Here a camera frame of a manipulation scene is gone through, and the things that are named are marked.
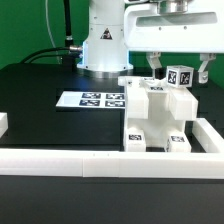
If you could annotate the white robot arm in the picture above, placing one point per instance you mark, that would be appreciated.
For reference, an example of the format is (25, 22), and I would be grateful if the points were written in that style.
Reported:
(118, 27)

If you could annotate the white U-shaped obstacle fence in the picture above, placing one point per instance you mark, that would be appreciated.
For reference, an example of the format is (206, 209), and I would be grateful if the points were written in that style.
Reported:
(45, 162)

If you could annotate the white chair seat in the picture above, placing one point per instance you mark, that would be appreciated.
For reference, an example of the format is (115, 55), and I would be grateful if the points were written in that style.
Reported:
(156, 131)

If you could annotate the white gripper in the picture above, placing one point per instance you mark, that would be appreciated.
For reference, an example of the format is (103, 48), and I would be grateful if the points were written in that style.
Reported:
(200, 29)

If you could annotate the white chair back frame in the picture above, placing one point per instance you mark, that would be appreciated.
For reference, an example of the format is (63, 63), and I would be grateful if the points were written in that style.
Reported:
(148, 98)

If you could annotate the white sheet with markers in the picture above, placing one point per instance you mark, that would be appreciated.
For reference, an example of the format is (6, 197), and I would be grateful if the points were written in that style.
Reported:
(101, 100)

